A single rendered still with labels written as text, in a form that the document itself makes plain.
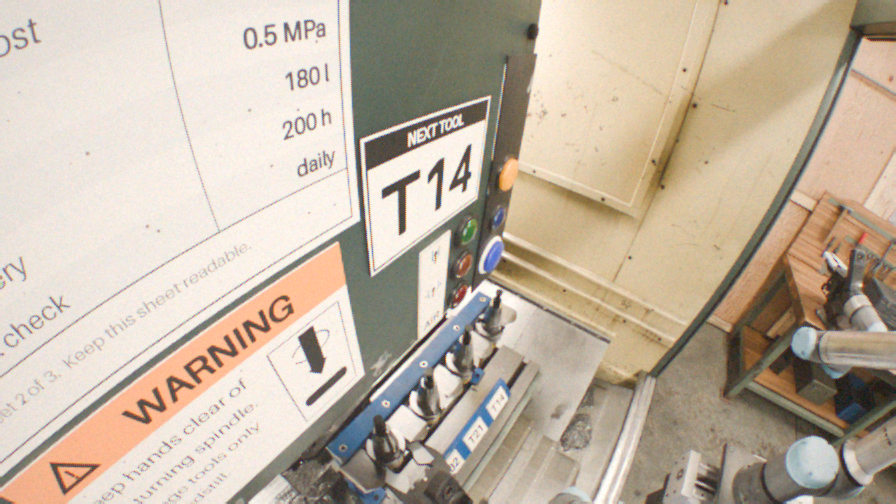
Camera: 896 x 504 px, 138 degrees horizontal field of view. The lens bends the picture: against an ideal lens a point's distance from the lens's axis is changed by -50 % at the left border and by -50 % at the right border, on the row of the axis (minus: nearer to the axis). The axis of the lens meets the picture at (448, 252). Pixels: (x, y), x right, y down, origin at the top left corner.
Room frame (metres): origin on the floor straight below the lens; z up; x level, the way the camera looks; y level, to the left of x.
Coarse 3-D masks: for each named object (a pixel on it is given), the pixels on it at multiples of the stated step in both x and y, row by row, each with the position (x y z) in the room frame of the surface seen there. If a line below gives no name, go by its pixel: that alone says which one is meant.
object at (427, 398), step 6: (420, 384) 0.27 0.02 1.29; (420, 390) 0.27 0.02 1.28; (426, 390) 0.26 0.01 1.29; (432, 390) 0.26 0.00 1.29; (438, 390) 0.28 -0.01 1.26; (420, 396) 0.26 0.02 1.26; (426, 396) 0.26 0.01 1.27; (432, 396) 0.26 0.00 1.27; (438, 396) 0.27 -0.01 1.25; (420, 402) 0.26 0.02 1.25; (426, 402) 0.26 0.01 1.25; (432, 402) 0.26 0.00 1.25; (438, 402) 0.27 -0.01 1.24; (420, 408) 0.25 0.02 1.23; (426, 408) 0.25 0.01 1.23; (432, 408) 0.25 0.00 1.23
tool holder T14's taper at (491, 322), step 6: (492, 300) 0.47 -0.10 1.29; (492, 306) 0.45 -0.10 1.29; (486, 312) 0.46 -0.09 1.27; (492, 312) 0.45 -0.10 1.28; (498, 312) 0.45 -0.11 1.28; (486, 318) 0.45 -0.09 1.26; (492, 318) 0.44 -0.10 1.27; (498, 318) 0.45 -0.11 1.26; (486, 324) 0.45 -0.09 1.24; (492, 324) 0.44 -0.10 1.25; (498, 324) 0.45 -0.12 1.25; (486, 330) 0.44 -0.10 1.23; (492, 330) 0.44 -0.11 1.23; (498, 330) 0.44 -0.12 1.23
